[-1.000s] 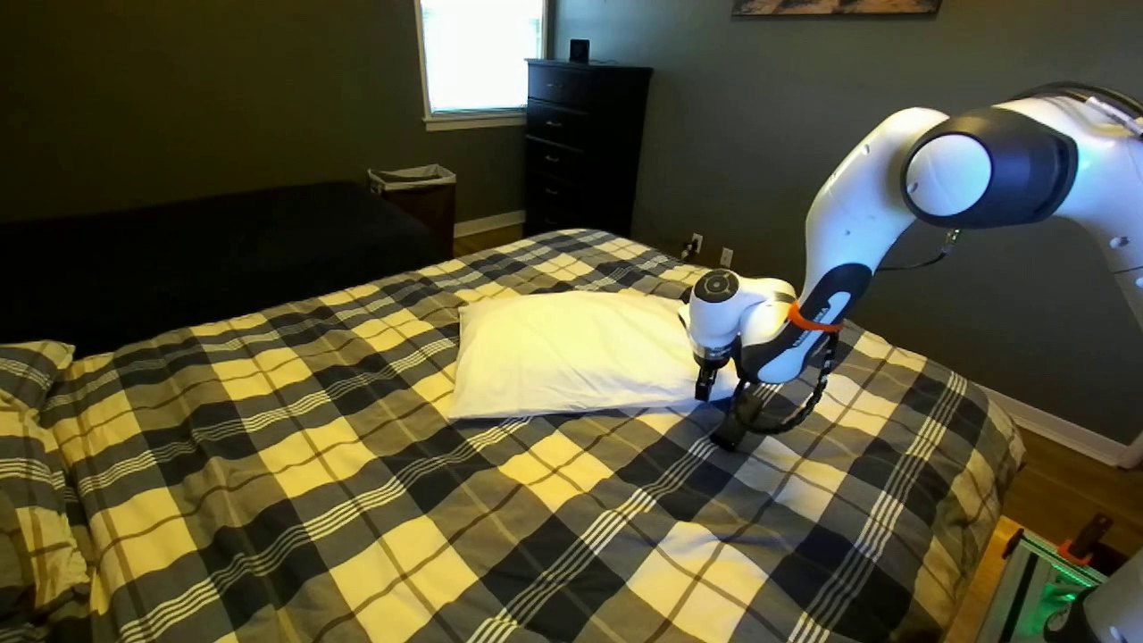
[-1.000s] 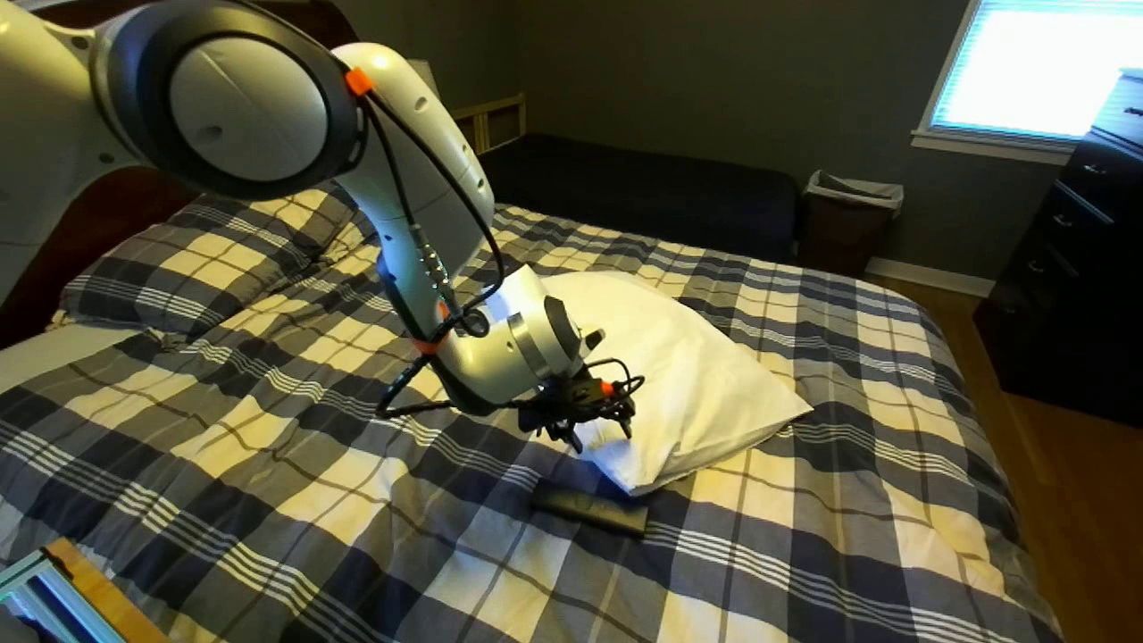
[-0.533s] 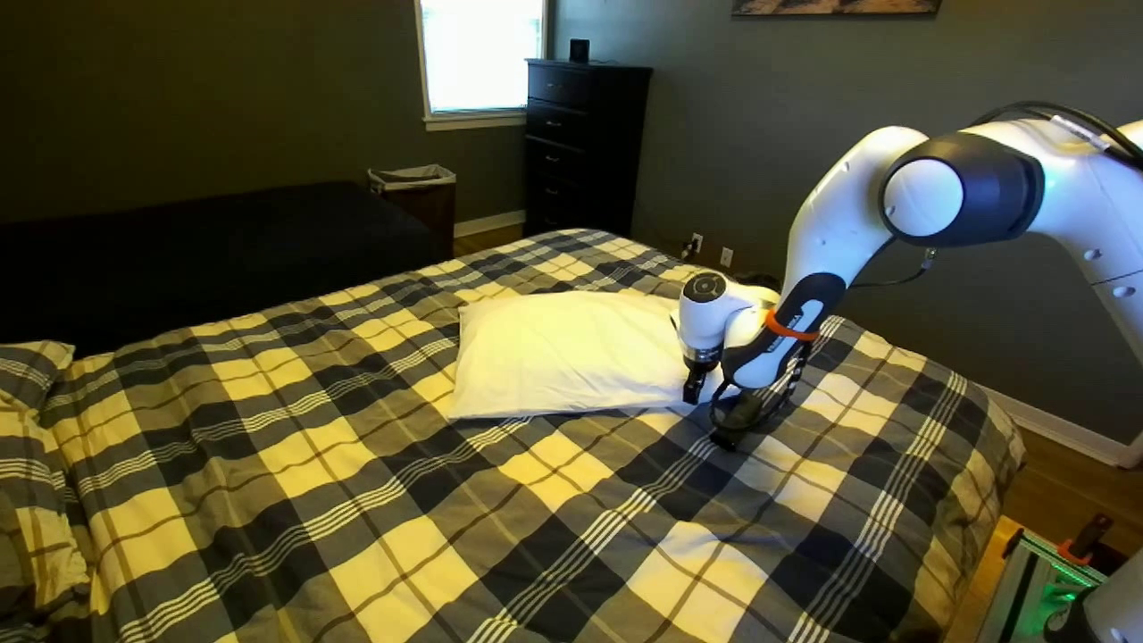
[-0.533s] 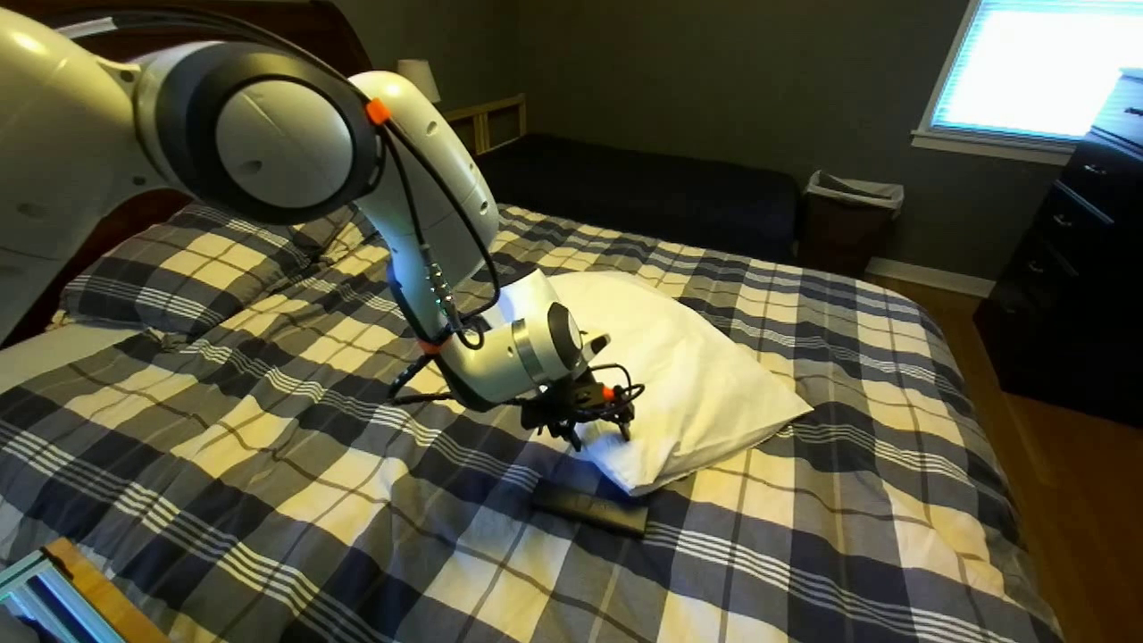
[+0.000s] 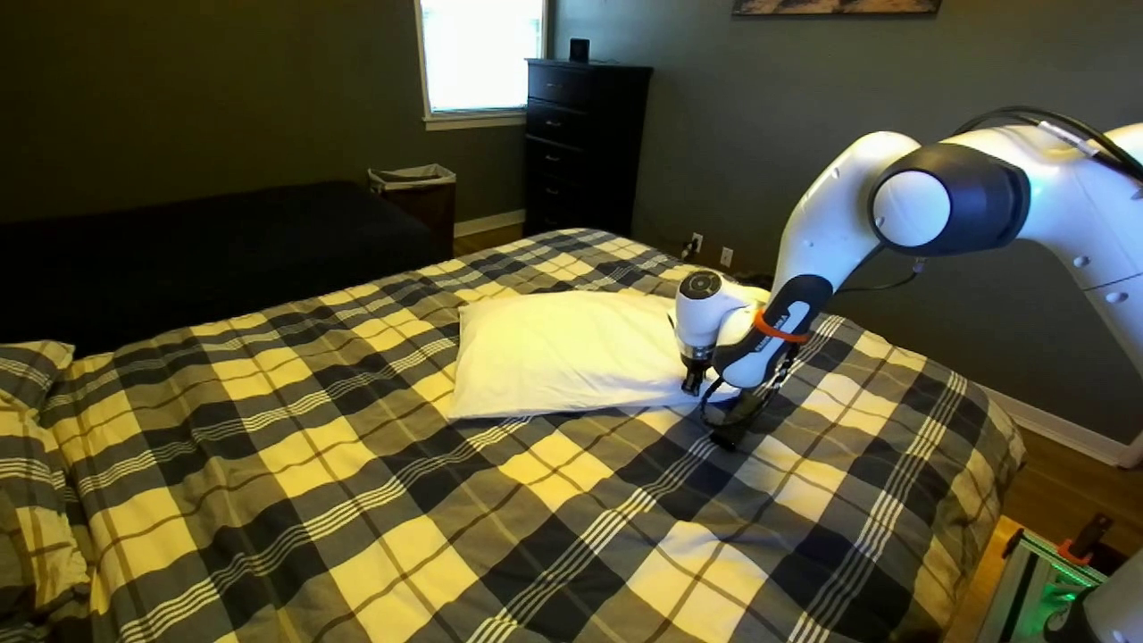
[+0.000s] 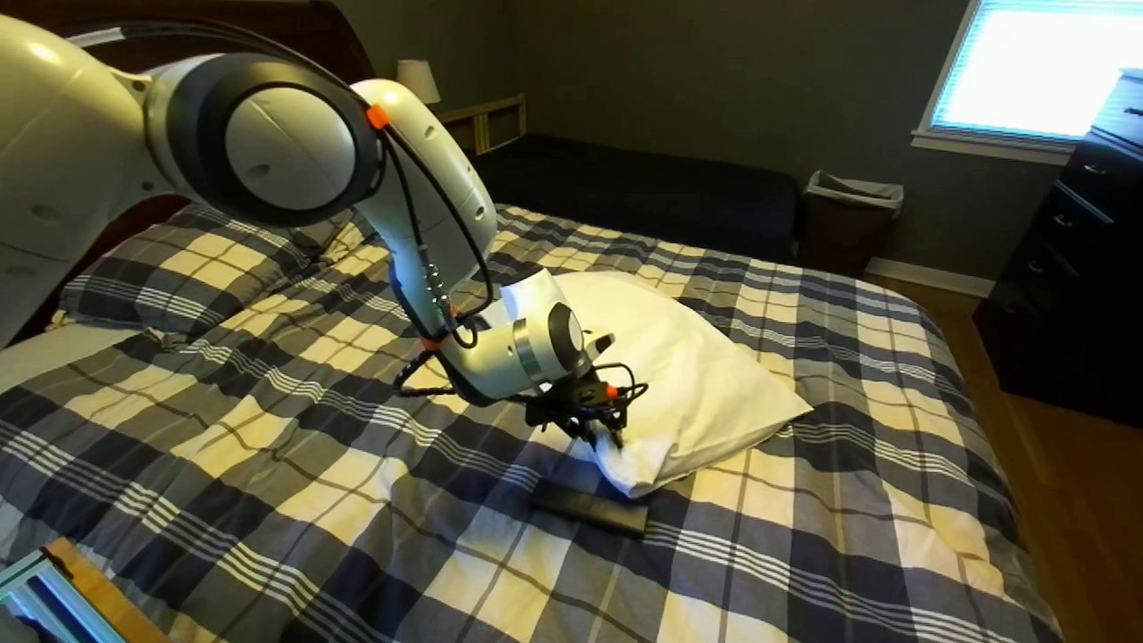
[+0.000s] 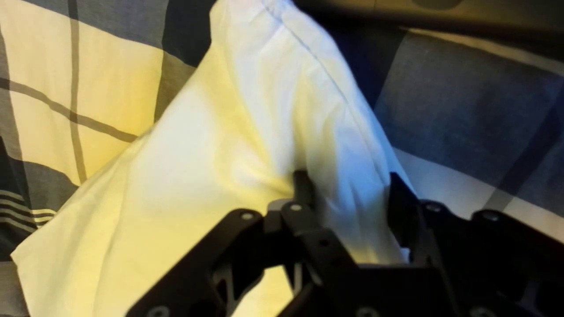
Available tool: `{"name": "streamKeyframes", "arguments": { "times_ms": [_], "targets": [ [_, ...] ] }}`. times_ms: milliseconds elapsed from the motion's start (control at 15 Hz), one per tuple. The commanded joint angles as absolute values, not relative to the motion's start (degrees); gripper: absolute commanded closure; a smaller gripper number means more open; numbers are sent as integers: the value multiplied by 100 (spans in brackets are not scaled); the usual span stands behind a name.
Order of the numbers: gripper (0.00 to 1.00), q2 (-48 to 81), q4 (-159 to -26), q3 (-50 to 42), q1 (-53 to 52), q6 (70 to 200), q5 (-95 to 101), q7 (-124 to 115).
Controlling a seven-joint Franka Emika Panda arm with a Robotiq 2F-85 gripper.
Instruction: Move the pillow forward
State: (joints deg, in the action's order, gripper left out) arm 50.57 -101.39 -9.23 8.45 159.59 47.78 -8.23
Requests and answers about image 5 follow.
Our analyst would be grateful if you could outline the wall picture frame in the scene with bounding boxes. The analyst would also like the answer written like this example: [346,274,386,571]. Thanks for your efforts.
[733,0,944,17]

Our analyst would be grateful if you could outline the plaid bed comforter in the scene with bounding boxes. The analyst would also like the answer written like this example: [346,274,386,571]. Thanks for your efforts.
[44,228,1025,643]

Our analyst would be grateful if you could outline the teal frame stand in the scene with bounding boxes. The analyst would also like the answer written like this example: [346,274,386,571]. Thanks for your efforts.
[979,514,1143,643]

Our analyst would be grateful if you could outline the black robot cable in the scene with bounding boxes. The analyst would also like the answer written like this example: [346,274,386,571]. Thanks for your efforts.
[951,103,1143,183]

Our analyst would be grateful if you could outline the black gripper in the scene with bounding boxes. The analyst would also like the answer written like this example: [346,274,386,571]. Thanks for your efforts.
[683,348,795,452]

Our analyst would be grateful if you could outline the bright window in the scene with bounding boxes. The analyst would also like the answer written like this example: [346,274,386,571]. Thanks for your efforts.
[416,0,549,134]

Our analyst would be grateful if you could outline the small dark nightstand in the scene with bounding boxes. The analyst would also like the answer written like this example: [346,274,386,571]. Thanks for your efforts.
[369,164,456,249]

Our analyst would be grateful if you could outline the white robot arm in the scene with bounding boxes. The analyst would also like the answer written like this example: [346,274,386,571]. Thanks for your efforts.
[676,108,1143,452]

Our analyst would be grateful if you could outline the white pillow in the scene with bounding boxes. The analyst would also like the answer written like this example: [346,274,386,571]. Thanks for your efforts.
[446,289,696,417]

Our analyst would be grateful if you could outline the plaid pillow near headboard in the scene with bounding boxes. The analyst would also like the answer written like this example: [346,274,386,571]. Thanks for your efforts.
[0,401,93,643]

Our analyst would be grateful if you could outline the black dresser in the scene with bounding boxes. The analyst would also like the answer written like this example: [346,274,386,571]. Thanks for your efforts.
[524,59,651,235]

